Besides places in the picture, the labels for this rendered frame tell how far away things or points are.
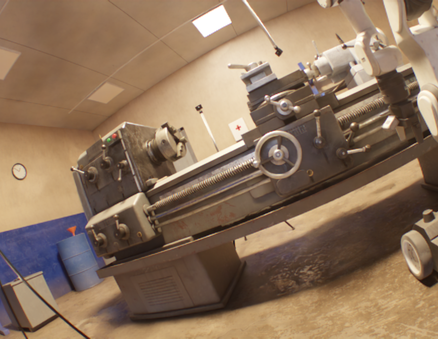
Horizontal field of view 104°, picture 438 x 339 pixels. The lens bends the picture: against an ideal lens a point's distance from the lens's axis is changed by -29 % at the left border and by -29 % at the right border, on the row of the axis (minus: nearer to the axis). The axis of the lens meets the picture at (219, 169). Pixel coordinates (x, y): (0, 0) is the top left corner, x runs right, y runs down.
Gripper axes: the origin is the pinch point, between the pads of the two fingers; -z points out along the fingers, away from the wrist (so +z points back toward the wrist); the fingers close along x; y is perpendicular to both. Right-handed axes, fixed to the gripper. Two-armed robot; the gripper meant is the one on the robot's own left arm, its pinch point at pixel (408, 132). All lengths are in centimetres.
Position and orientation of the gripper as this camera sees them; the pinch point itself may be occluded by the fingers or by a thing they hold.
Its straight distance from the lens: 81.6
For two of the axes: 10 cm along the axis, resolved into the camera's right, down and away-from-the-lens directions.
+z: -4.5, -8.9, -1.1
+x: 1.8, -2.1, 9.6
